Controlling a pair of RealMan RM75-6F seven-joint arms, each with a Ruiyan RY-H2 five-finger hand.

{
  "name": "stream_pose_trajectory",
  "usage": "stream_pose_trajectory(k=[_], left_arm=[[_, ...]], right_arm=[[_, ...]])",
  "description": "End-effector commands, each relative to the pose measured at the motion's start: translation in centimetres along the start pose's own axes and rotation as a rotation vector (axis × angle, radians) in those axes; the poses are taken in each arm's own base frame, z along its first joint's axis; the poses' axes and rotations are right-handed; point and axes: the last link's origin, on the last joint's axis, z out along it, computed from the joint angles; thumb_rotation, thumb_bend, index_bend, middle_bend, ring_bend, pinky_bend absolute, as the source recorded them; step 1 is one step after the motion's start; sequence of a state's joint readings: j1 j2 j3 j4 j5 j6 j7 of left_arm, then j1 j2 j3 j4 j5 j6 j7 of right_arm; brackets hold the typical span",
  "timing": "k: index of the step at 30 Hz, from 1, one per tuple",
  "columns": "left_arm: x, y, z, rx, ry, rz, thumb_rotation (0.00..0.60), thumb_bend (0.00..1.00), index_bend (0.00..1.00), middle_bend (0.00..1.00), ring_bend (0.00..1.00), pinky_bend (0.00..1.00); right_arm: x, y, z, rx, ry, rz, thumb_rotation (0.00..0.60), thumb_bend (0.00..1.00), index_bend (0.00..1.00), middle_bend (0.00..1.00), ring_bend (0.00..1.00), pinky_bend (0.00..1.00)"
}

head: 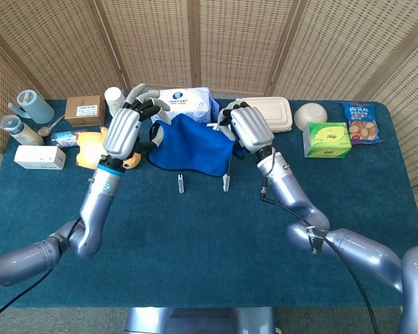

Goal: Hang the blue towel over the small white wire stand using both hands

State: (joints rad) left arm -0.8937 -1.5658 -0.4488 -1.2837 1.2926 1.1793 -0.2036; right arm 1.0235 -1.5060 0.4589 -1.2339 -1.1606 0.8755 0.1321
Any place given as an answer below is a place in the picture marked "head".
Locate small blue white packet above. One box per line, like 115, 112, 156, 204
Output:
51, 131, 79, 149

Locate brown cardboard box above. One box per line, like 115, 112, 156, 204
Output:
64, 95, 107, 127

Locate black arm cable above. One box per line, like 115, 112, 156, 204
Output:
259, 148, 380, 334
0, 217, 83, 330

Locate pale teal handled jug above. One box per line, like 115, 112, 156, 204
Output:
8, 89, 56, 125

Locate teal table cover cloth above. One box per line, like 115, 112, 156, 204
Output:
0, 99, 418, 309

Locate white bowl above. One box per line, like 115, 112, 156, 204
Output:
293, 103, 329, 132

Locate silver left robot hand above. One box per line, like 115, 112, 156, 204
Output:
102, 83, 171, 168

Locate beige lidded food containers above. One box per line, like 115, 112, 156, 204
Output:
235, 97, 293, 133

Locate white metal rack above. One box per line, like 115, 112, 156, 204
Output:
176, 152, 233, 194

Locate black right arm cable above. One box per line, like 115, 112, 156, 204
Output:
259, 148, 380, 334

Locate woven wicker folding screen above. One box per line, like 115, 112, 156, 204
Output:
0, 0, 418, 251

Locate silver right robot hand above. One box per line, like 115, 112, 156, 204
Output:
217, 98, 276, 159

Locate metal spoon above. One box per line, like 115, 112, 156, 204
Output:
36, 113, 66, 137

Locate white and blue tissue pack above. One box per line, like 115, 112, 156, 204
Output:
159, 86, 221, 125

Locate green tissue pack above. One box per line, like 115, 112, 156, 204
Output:
302, 121, 353, 159

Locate blue biscuit snack bag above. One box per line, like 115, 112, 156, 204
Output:
341, 101, 384, 145

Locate stack of printed paper cups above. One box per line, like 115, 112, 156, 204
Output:
104, 86, 127, 118

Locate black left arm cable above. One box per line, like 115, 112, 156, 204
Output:
0, 217, 83, 330

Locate white cardboard box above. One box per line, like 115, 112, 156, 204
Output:
13, 145, 67, 170

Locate clear capped beige bottle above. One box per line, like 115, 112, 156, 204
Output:
0, 114, 45, 146

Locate blue microfiber cloth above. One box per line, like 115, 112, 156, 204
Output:
147, 114, 235, 177

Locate silver robot torso base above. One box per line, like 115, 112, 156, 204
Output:
124, 307, 276, 334

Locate yellow plush toy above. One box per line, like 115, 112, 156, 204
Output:
75, 127, 143, 170

